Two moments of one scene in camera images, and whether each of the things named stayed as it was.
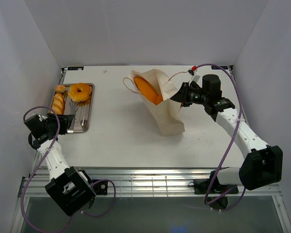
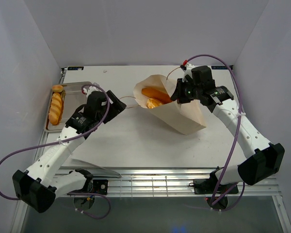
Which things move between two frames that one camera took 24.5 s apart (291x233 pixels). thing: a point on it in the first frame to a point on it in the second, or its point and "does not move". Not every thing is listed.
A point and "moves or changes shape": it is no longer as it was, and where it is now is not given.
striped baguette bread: [57, 105] does not move
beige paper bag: [167, 113] moves or changes shape
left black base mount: [100, 188] does not move
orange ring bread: [79, 96] to [152, 103]
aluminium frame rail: [148, 182] does not move
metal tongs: [81, 110] to [96, 169]
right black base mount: [201, 186] does not move
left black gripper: [65, 123] to [116, 107]
